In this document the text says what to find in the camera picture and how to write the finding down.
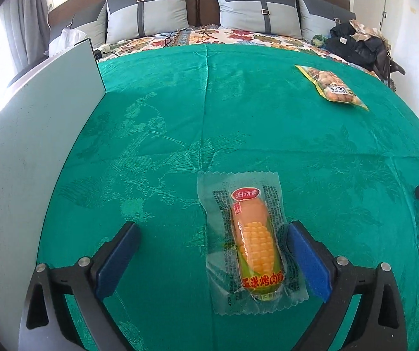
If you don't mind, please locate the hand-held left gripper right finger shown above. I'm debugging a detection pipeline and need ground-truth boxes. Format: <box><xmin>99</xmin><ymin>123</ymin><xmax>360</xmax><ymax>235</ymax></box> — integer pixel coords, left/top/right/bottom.
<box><xmin>288</xmin><ymin>220</ymin><xmax>409</xmax><ymax>351</ymax></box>

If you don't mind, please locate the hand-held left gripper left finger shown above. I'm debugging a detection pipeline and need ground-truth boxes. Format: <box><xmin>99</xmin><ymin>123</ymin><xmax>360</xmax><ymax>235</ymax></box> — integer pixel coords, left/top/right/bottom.
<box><xmin>18</xmin><ymin>221</ymin><xmax>142</xmax><ymax>351</ymax></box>

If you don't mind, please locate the clear corn sausage packet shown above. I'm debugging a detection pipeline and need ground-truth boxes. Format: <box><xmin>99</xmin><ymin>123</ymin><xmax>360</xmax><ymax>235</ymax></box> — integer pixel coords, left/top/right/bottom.
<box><xmin>196</xmin><ymin>170</ymin><xmax>309</xmax><ymax>316</ymax></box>

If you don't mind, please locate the yellow peanut snack packet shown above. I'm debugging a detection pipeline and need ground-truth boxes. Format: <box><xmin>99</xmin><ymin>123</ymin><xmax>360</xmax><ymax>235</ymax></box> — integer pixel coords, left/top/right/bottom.
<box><xmin>294</xmin><ymin>65</ymin><xmax>369</xmax><ymax>112</ymax></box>

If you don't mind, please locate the white box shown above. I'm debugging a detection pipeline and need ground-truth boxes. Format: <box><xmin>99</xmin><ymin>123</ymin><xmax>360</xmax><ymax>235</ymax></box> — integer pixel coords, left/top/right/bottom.
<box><xmin>0</xmin><ymin>37</ymin><xmax>107</xmax><ymax>340</ymax></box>

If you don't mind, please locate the green patterned blanket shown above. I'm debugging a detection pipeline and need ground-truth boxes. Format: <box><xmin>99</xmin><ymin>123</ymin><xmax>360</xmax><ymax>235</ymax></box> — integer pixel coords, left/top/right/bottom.
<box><xmin>36</xmin><ymin>44</ymin><xmax>419</xmax><ymax>351</ymax></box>

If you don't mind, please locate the black handbag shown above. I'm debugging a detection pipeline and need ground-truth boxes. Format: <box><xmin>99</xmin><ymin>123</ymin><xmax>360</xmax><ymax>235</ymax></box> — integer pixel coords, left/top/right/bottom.
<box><xmin>368</xmin><ymin>38</ymin><xmax>406</xmax><ymax>81</ymax></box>

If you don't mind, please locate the black jacket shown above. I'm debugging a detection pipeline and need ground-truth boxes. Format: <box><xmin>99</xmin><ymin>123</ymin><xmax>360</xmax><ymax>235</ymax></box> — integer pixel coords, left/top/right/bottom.
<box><xmin>324</xmin><ymin>24</ymin><xmax>374</xmax><ymax>66</ymax></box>

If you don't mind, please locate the beige patterned cloth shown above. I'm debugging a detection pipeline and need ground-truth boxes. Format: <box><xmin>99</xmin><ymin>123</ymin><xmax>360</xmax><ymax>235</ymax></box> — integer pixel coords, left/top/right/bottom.
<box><xmin>348</xmin><ymin>19</ymin><xmax>387</xmax><ymax>42</ymax></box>

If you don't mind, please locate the white power strip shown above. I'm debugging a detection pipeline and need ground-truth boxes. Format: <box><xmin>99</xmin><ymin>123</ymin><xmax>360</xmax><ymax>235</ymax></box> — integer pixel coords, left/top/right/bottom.
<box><xmin>93</xmin><ymin>42</ymin><xmax>122</xmax><ymax>61</ymax></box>

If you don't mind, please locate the grey two-tone pillow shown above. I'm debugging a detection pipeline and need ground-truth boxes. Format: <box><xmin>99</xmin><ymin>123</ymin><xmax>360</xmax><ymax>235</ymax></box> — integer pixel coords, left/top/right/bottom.
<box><xmin>50</xmin><ymin>2</ymin><xmax>108</xmax><ymax>44</ymax></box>
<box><xmin>106</xmin><ymin>0</ymin><xmax>191</xmax><ymax>44</ymax></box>
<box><xmin>297</xmin><ymin>0</ymin><xmax>356</xmax><ymax>41</ymax></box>
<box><xmin>211</xmin><ymin>0</ymin><xmax>302</xmax><ymax>39</ymax></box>

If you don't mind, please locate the white plastic bag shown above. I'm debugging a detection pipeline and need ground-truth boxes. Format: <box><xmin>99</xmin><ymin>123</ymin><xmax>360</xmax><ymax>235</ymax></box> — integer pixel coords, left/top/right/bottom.
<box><xmin>48</xmin><ymin>27</ymin><xmax>89</xmax><ymax>57</ymax></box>

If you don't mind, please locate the floral bed sheet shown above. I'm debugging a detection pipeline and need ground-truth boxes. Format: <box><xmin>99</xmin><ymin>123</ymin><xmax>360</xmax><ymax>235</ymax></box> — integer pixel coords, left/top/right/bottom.
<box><xmin>94</xmin><ymin>27</ymin><xmax>382</xmax><ymax>81</ymax></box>

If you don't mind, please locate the grey curtain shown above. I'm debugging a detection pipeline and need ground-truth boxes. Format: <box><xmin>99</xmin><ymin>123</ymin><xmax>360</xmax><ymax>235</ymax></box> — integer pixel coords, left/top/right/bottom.
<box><xmin>0</xmin><ymin>0</ymin><xmax>54</xmax><ymax>77</ymax></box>

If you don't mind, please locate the black cable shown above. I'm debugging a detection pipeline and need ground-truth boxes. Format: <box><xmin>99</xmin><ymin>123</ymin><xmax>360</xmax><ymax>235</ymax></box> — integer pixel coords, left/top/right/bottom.
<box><xmin>153</xmin><ymin>25</ymin><xmax>217</xmax><ymax>48</ymax></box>

